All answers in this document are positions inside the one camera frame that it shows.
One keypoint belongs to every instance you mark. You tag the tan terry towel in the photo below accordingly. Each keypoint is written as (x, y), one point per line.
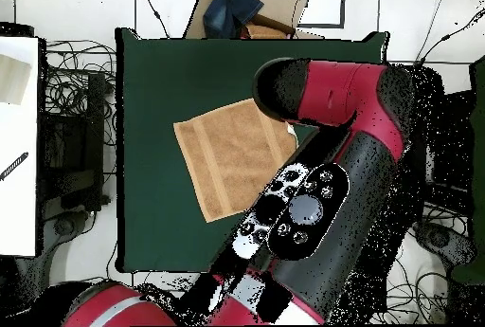
(227, 152)

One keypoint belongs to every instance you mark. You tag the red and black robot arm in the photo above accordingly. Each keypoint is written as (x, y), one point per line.
(341, 92)

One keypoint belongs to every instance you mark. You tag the dark green table cloth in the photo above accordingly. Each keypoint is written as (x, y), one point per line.
(159, 88)

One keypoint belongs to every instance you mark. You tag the dark brown garment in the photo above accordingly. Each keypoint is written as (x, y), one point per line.
(273, 23)

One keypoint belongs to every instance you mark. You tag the blue jeans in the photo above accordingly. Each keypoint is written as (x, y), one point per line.
(227, 8)

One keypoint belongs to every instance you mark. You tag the black equipment rack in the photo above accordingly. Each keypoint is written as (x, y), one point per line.
(75, 152)

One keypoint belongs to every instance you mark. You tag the black striped pen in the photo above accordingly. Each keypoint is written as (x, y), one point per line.
(15, 164)

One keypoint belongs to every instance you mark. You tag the white desk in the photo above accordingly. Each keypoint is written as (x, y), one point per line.
(19, 209)

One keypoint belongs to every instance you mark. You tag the dark green fabric furniture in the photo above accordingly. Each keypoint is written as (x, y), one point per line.
(478, 152)

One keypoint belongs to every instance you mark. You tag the beige paper sheet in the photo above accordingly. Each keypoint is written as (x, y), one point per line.
(13, 80)

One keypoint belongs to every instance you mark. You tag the black metal frame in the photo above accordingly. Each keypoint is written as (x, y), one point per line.
(454, 133)

